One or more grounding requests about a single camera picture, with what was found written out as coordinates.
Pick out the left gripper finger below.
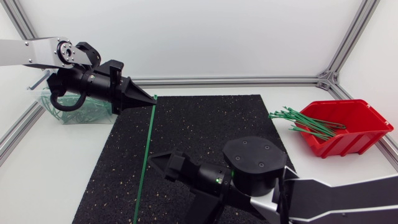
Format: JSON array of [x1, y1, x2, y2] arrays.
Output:
[[121, 77, 158, 112]]

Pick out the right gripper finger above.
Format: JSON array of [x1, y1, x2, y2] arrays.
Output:
[[147, 151, 174, 179]]

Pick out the green cable tie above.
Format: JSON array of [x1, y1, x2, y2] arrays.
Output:
[[132, 94, 159, 224]]

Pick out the clear plastic bin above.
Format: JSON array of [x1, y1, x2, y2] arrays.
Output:
[[29, 69, 118, 126]]

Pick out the red plastic box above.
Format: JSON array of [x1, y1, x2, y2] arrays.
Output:
[[294, 99, 394, 159]]

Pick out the black speckled mat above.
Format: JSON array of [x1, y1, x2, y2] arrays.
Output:
[[72, 94, 296, 224]]

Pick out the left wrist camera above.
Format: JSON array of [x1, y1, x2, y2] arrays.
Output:
[[96, 59, 125, 78]]

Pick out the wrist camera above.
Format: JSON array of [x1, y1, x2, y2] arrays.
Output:
[[183, 187, 231, 224], [96, 59, 125, 78]]

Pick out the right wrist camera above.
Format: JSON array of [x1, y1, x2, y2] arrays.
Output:
[[183, 187, 231, 224]]

